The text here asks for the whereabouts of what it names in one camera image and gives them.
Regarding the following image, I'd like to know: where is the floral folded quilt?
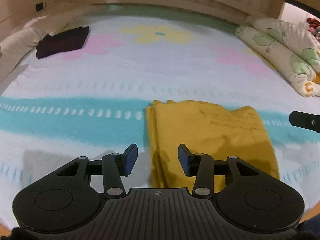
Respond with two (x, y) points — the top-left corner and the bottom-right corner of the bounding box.
(235, 16), (319, 97)

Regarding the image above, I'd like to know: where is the flower pattern bed blanket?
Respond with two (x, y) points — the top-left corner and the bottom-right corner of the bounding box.
(1, 15), (319, 228)

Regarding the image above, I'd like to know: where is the dark maroon folded garment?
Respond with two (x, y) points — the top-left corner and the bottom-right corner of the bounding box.
(36, 27), (90, 59)

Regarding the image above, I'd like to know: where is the mustard yellow knit garment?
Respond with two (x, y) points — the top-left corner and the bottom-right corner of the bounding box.
(146, 100), (279, 190)

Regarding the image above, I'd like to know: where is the beige pillow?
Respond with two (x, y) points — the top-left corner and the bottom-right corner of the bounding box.
(1, 14), (74, 81)

